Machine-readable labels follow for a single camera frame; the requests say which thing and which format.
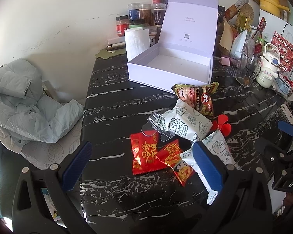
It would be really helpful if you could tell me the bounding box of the red plastic propeller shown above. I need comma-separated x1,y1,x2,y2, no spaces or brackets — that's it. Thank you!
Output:
210,114,232,137

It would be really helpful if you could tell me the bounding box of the white bread packet doughnut print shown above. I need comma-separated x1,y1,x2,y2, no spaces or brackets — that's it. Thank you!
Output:
181,129,241,205

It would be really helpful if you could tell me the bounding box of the small red candy packet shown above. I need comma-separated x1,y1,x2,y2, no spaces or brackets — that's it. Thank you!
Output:
156,139,194,186

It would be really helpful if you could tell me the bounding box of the green brown cereal packet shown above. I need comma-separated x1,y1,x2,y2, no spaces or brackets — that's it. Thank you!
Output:
171,81,219,118

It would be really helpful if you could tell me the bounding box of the white bread packet baguette print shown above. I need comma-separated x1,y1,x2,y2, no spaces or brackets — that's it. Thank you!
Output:
157,99,212,142

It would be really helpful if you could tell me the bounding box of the large red candy packet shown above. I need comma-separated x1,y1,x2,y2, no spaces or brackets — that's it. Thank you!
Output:
130,130,167,175

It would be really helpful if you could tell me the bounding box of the clear acrylic toy plane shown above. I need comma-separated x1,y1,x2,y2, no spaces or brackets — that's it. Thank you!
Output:
141,113,175,142

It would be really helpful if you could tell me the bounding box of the blue face mask packet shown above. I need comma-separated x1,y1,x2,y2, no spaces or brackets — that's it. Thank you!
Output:
272,74,293,96

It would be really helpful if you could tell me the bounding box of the white cartoon dog bottle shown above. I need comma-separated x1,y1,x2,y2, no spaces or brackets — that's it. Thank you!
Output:
256,43,280,88

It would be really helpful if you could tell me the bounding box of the leaf pattern cushion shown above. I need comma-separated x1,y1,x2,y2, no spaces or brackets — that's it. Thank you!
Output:
0,119,82,170

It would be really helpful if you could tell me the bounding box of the clear glass mug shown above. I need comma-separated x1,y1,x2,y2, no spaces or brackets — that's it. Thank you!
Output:
235,52,260,87

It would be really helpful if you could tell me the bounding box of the red northeast paper bag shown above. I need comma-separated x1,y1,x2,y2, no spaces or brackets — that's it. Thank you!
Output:
271,31,293,72

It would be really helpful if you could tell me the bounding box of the pink sticky note pad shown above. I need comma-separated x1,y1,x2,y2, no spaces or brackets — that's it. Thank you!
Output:
220,57,230,66

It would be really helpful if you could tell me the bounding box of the light blue down jacket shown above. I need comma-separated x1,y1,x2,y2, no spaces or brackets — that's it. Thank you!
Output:
0,58,83,146

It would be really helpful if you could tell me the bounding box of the yellow pot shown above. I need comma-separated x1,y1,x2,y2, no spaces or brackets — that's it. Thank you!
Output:
259,0,291,18

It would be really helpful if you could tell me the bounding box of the white open gift box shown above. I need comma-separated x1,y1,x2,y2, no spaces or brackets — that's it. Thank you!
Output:
127,0,219,92

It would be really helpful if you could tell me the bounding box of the orange peel plastic jar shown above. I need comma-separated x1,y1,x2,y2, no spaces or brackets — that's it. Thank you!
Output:
146,26,158,47

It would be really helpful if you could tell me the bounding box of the dark label plastic jar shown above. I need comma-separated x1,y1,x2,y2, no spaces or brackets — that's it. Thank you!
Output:
152,3,166,27

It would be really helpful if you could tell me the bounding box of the green coaster mat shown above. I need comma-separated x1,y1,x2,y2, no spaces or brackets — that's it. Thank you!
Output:
95,49,126,60

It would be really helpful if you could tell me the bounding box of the white paper towel roll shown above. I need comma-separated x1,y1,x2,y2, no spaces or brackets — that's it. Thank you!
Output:
124,27,150,61

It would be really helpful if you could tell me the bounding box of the white power bank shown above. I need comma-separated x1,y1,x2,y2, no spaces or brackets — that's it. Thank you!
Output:
106,42,125,53

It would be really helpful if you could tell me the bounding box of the green label black-lid jar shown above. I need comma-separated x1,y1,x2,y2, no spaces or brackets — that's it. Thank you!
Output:
129,19,145,28

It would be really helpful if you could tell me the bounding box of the brown label plastic jar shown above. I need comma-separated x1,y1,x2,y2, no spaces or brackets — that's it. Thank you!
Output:
139,4,152,25

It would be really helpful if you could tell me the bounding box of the blue label plastic jar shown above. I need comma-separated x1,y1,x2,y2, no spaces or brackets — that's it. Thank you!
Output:
128,3,141,21

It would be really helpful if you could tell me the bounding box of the red label spice jar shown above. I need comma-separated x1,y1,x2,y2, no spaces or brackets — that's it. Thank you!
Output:
116,15,130,36

